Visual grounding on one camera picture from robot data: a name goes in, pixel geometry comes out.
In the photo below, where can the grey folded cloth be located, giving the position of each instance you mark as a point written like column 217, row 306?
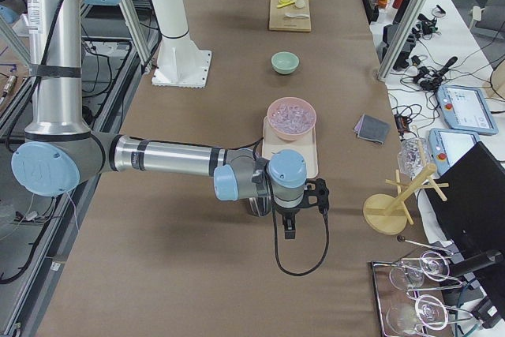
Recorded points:
column 372, row 129

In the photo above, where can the cream plastic tray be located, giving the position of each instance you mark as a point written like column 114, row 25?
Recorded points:
column 306, row 146

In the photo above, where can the mint green bowl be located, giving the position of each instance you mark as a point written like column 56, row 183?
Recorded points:
column 284, row 62

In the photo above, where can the wine glass lower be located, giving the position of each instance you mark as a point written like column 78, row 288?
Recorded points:
column 420, row 317

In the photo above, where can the wine glass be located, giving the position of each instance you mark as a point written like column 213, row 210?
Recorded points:
column 420, row 317
column 411, row 273

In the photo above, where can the aluminium frame post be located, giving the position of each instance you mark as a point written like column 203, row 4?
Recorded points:
column 399, row 38

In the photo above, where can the wooden cup tree stand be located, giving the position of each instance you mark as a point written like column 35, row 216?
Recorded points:
column 389, row 215

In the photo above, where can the metal ice scoop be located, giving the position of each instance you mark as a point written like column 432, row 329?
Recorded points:
column 259, row 206

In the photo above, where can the wine glass upper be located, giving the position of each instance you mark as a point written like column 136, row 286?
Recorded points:
column 411, row 273

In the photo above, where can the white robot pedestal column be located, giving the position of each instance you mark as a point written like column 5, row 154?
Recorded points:
column 180, row 63

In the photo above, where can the blue teach pendant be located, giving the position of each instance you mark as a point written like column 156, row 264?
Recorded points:
column 465, row 108
column 448, row 146

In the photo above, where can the clear plastic container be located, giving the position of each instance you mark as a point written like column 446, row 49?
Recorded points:
column 413, row 156

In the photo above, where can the blue teach pendant upper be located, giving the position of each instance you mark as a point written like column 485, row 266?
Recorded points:
column 465, row 108

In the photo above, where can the white ceramic spoon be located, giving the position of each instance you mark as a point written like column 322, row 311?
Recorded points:
column 296, row 16

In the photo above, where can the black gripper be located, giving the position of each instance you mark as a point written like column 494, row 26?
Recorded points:
column 287, row 213

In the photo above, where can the blue teach pendant lower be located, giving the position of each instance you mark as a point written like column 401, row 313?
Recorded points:
column 448, row 146

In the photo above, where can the bamboo cutting board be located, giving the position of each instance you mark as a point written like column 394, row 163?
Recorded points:
column 276, row 22

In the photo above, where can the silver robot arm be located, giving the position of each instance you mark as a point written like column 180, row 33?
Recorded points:
column 60, row 150

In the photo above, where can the black monitor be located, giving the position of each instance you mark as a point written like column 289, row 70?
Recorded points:
column 473, row 214

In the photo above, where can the pink bowl of ice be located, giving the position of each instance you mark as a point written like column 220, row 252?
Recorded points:
column 291, row 118

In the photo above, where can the yellow plastic knife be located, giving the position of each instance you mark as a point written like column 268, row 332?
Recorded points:
column 279, row 6

